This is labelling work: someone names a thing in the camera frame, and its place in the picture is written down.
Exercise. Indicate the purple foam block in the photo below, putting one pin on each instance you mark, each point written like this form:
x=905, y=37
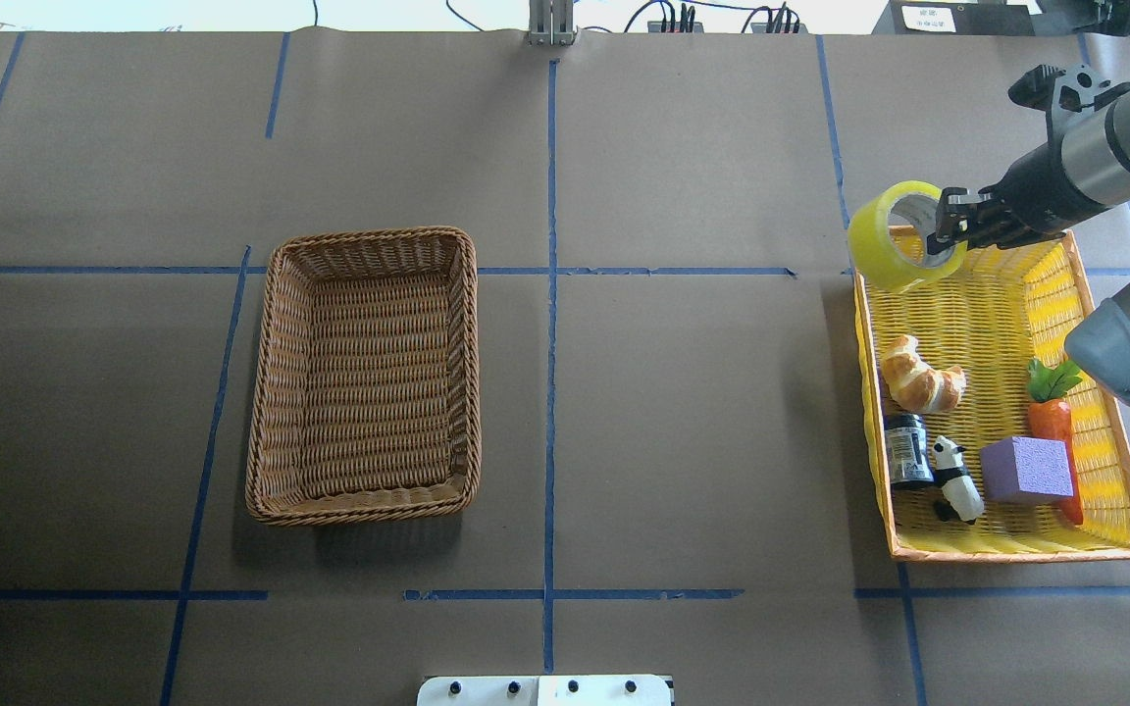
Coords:
x=1026, y=470

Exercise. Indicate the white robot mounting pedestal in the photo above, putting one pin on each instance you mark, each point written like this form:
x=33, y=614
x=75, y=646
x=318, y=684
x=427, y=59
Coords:
x=586, y=689

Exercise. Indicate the aluminium frame post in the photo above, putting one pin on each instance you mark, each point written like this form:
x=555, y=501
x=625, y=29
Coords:
x=551, y=23

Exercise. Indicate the brown wicker basket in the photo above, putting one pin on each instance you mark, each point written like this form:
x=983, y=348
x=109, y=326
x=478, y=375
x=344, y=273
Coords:
x=367, y=401

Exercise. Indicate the toy orange carrot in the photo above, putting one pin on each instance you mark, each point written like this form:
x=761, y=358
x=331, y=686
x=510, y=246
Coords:
x=1050, y=416

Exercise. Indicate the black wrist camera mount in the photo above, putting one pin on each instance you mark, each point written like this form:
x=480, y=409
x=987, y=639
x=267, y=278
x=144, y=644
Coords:
x=1067, y=96

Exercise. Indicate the toy croissant bread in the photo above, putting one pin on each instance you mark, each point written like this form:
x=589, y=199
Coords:
x=916, y=386

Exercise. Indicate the yellow woven plastic basket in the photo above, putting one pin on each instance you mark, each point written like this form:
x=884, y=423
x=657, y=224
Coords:
x=998, y=312

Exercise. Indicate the yellow packing tape roll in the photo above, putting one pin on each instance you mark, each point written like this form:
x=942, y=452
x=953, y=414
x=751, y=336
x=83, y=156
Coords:
x=875, y=252

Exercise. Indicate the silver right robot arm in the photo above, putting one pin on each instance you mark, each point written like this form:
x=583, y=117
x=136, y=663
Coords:
x=1081, y=171

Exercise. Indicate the black orange power adapter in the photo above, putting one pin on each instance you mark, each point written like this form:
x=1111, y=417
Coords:
x=676, y=17

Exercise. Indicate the black box with label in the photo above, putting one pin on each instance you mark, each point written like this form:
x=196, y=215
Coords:
x=954, y=17

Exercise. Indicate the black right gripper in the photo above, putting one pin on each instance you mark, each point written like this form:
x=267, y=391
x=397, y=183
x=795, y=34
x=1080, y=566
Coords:
x=1029, y=192

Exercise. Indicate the toy panda figure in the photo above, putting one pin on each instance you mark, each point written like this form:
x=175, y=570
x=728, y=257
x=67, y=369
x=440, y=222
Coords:
x=961, y=500

